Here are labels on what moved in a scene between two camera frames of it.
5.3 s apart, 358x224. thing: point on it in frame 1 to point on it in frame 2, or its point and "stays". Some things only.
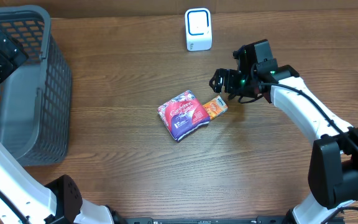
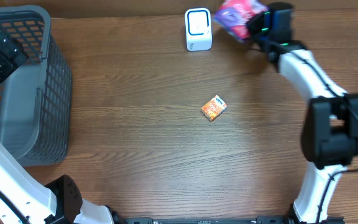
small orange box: x=215 y=107 stays
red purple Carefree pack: x=183 y=115 to x=233 y=16
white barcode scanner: x=198 y=28 stays
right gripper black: x=229 y=74 to x=253 y=24
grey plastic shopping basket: x=30 y=106 stays
